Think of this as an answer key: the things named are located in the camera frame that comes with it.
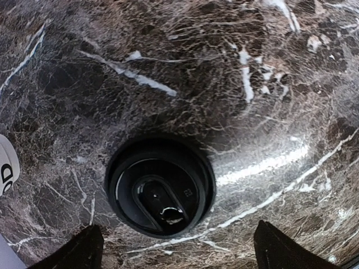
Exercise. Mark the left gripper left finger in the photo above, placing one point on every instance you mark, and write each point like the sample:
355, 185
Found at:
84, 250

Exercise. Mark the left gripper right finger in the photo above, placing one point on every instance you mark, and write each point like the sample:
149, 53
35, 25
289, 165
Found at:
274, 249

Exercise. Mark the single white paper cup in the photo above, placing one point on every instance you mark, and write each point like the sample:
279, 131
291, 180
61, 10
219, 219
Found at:
10, 166

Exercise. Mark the stack of black lids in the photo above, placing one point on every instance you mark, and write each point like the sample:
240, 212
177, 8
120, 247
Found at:
160, 185

